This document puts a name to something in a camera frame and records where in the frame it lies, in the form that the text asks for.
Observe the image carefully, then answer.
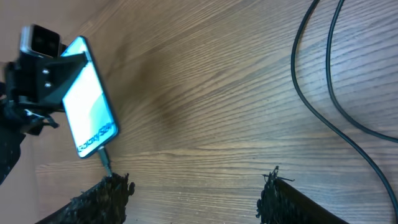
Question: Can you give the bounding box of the Samsung Galaxy smartphone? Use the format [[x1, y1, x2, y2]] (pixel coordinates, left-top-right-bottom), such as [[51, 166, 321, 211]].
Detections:
[[62, 36, 119, 159]]

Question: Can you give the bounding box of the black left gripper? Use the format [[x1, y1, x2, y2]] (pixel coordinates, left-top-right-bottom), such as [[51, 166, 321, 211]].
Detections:
[[1, 52, 88, 136]]

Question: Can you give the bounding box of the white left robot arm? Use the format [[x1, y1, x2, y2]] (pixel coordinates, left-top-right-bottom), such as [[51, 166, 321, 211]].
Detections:
[[1, 53, 88, 182]]

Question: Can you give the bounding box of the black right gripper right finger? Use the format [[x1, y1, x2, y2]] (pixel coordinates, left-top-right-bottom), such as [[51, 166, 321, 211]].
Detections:
[[256, 167, 347, 224]]

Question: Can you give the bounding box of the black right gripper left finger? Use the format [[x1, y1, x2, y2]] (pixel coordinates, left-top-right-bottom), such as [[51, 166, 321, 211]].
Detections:
[[37, 173, 135, 224]]

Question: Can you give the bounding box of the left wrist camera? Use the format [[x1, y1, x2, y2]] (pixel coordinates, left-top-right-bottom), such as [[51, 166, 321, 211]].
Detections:
[[19, 24, 61, 58]]

